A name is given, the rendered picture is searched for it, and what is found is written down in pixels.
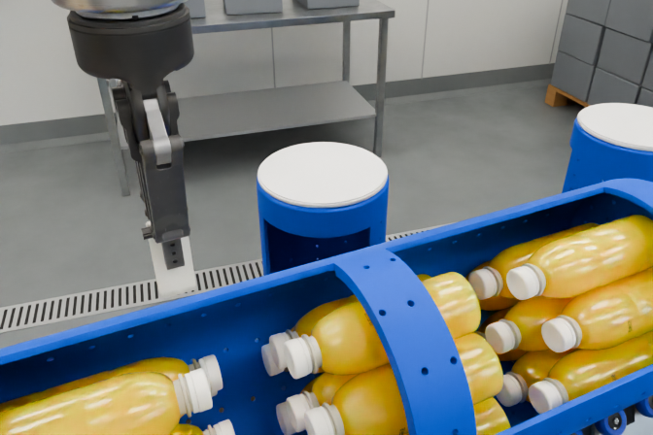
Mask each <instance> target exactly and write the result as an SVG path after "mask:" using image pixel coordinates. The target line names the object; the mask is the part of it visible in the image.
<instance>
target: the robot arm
mask: <svg viewBox="0 0 653 435"><path fill-rule="evenodd" d="M187 1H188V0H52V2H53V3H54V4H55V5H56V6H58V7H60V8H62V9H66V10H70V13H69V15H68V17H67V22H68V26H69V31H70V35H71V39H72V44H73V48H74V52H75V56H76V60H77V63H78V65H79V67H80V68H81V69H82V70H83V71H84V72H85V73H87V74H89V75H91V76H93V77H96V78H100V79H106V80H110V79H118V80H120V81H118V85H117V87H111V89H112V94H113V99H114V104H115V107H116V110H117V112H118V115H119V119H120V124H121V126H122V129H123V134H124V137H125V140H126V142H127V143H128V148H129V152H130V155H131V157H132V159H133V160H134V162H135V167H136V171H137V176H138V181H139V185H140V190H141V191H140V192H139V193H140V198H142V200H143V202H145V208H146V209H145V210H144V212H145V216H147V217H148V219H149V220H150V221H147V223H146V227H143V228H141V230H142V234H143V238H144V240H146V239H149V243H150V248H151V253H152V258H153V263H154V268H155V277H156V282H157V287H158V291H159V294H160V298H166V297H170V296H173V295H177V294H181V293H185V292H188V291H192V290H195V289H196V283H195V277H194V271H193V264H192V258H191V251H190V244H189V234H190V226H189V215H188V205H187V196H186V186H185V176H184V166H183V155H184V151H183V148H184V146H185V145H184V140H183V139H182V137H181V136H180V134H179V131H178V124H177V119H178V118H179V116H180V112H179V105H178V99H177V95H176V93H175V92H171V89H170V84H169V82H168V80H166V81H164V80H163V79H164V78H165V77H166V76H167V75H168V74H170V73H171V72H173V71H178V70H180V69H182V68H184V67H186V66H187V65H188V64H189V63H190V62H191V61H192V59H193V56H194V47H193V39H192V32H191V23H190V15H189V8H188V7H187V6H186V5H185V4H184V2H187Z"/></svg>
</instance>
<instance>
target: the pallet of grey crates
mask: <svg viewBox="0 0 653 435"><path fill-rule="evenodd" d="M545 103H547V104H548V105H550V106H552V107H558V106H565V105H572V104H580V105H582V106H584V107H586V108H587V107H589V106H593V105H597V104H604V103H625V104H635V105H641V106H646V107H651V108H653V0H567V9H566V14H565V18H564V23H563V27H562V32H561V37H560V42H559V46H558V51H557V56H556V61H555V66H554V71H553V76H552V80H551V84H549V85H548V88H547V93H546V98H545Z"/></svg>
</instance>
